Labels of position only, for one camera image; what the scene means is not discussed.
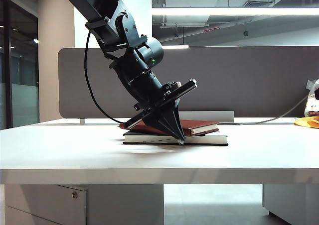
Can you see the ceiling air vent grille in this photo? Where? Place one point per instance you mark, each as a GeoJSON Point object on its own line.
{"type": "Point", "coordinates": [259, 4]}

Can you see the black framed glass partition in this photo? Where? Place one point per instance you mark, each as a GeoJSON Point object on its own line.
{"type": "Point", "coordinates": [8, 60]}

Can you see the plain white cabinet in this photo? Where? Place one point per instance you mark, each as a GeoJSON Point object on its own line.
{"type": "Point", "coordinates": [294, 200]}

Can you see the grey fabric desk divider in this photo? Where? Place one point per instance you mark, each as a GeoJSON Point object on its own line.
{"type": "Point", "coordinates": [249, 85]}

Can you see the yellow cloth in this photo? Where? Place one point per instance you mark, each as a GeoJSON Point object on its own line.
{"type": "Point", "coordinates": [309, 123]}

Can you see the red leather-bound book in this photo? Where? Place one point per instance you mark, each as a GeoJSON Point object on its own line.
{"type": "Point", "coordinates": [199, 125]}

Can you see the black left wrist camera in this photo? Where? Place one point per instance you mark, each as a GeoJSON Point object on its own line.
{"type": "Point", "coordinates": [172, 86]}

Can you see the short hanging linear light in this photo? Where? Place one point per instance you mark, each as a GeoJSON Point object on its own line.
{"type": "Point", "coordinates": [177, 47]}

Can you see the white drawer cabinet with lock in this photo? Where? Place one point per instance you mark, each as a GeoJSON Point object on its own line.
{"type": "Point", "coordinates": [49, 205]}

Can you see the clear plastic snack bag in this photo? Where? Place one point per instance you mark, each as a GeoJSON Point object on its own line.
{"type": "Point", "coordinates": [311, 108]}

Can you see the round silver drawer lock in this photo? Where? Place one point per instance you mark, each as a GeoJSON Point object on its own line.
{"type": "Point", "coordinates": [74, 195]}

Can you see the black hardcover book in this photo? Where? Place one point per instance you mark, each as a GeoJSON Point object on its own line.
{"type": "Point", "coordinates": [211, 140]}

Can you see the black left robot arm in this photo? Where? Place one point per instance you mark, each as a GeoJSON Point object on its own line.
{"type": "Point", "coordinates": [99, 8]}

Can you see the red ceiling sign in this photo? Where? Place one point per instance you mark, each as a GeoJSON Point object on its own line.
{"type": "Point", "coordinates": [211, 30]}

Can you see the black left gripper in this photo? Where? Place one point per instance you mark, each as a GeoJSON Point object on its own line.
{"type": "Point", "coordinates": [154, 105]}

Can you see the white divider bracket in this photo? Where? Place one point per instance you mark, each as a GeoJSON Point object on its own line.
{"type": "Point", "coordinates": [82, 122]}

